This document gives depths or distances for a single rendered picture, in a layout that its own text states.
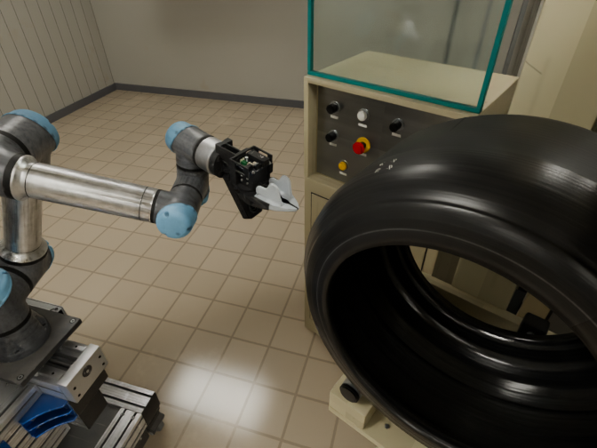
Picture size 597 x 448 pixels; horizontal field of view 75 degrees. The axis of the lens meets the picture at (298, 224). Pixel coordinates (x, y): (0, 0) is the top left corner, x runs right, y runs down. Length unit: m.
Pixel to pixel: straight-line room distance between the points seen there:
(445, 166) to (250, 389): 1.58
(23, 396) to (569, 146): 1.37
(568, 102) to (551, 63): 0.07
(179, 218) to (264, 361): 1.27
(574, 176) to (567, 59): 0.31
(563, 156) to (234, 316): 1.85
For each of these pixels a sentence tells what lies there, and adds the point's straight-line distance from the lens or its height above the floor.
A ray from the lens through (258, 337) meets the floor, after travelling 2.07.
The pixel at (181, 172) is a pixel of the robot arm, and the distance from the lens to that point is 0.94.
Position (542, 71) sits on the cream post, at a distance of 0.78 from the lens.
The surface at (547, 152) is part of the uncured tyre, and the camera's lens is 0.53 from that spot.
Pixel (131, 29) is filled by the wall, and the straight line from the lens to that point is 5.33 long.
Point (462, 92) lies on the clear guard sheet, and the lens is 1.13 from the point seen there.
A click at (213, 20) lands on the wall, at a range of 4.74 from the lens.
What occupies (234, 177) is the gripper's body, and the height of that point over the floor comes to 1.25.
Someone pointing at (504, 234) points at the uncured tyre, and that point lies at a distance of 0.45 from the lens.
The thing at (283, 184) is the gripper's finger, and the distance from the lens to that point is 0.78.
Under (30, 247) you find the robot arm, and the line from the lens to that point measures 1.28.
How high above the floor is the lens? 1.66
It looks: 38 degrees down
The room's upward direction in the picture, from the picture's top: 1 degrees counter-clockwise
